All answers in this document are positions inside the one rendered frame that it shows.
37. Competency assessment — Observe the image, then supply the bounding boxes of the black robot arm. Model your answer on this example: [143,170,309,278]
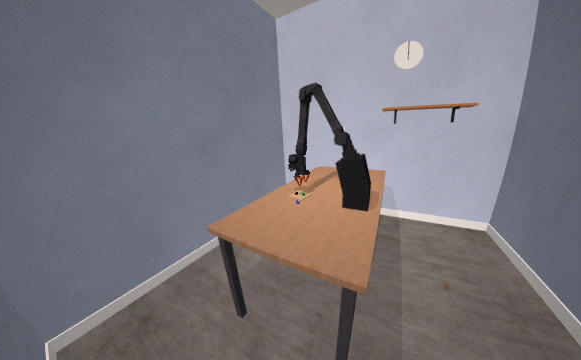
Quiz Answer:
[288,83,360,172]

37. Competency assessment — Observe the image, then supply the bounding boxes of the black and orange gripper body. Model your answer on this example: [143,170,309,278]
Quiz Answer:
[294,164,310,177]

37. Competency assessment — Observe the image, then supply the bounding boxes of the tan square mat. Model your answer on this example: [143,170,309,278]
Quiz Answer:
[288,191,312,200]

